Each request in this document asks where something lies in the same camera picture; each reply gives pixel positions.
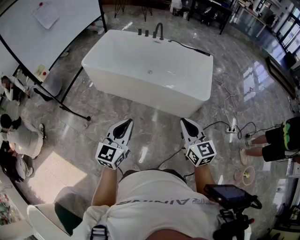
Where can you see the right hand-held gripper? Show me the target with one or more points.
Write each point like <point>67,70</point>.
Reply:
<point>201,152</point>

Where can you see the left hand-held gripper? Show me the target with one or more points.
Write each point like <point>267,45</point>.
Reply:
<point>110,154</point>

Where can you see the person's right forearm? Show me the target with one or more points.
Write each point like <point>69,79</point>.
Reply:
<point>204,178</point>

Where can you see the person's left forearm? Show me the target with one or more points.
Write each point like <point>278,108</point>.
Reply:
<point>105,187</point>

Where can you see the white bathtub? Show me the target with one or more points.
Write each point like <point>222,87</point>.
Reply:
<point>140,58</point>

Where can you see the person's shoe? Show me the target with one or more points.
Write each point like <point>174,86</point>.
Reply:
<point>136,167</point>
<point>162,166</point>

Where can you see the white power strip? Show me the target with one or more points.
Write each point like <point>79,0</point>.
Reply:
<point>230,129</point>

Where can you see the person's black shorts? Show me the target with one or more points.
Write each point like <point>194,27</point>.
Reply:
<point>131,173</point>

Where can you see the pink and white round dish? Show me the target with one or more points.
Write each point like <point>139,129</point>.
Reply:
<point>248,175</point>

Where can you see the person's white t-shirt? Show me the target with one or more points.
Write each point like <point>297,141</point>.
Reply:
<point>152,199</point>

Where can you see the grey round seat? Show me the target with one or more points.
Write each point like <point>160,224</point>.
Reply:
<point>52,86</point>

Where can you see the white box with red button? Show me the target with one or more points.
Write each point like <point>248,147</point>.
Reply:
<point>43,71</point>

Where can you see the black faucet knob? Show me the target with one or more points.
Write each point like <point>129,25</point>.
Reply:
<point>140,32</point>
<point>147,33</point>

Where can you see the dark floor platform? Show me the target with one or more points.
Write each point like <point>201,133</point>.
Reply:
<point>280,75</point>

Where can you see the white curved seat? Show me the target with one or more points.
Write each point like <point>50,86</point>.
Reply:
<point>42,218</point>

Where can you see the black table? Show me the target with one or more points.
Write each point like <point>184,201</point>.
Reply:
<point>211,10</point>

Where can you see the wooden table with hairpin legs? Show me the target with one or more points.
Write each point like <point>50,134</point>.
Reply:
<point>145,10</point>

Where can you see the long wooden desk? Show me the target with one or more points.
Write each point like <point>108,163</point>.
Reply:
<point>250,20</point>

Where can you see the white paper sheet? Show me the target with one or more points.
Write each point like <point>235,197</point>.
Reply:
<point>45,15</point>

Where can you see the black phone on mount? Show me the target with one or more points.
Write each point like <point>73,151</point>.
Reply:
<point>227,194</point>

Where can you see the black chest rig mount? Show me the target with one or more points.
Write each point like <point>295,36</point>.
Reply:
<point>232,222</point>

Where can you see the white board with black frame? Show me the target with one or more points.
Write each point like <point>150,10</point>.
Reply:
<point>47,37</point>

